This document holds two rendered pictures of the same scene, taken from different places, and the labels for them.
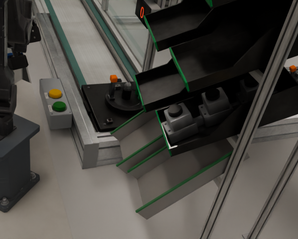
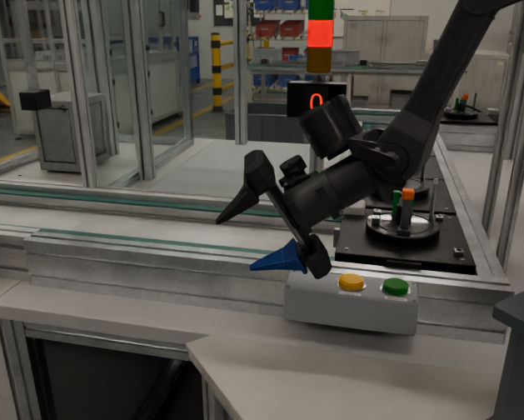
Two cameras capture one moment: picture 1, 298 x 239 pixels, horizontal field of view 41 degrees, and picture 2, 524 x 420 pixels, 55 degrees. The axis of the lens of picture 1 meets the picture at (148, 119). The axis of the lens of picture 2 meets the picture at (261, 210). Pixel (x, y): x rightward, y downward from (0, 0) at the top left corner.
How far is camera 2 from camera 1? 1.23 m
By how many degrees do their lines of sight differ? 45
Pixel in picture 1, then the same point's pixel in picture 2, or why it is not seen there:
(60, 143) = (426, 349)
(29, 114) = (319, 362)
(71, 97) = (364, 272)
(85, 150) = not seen: hidden behind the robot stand
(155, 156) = not seen: outside the picture
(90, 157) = not seen: hidden behind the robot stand
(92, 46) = (177, 232)
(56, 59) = (227, 258)
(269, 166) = (499, 215)
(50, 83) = (306, 281)
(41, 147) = (432, 374)
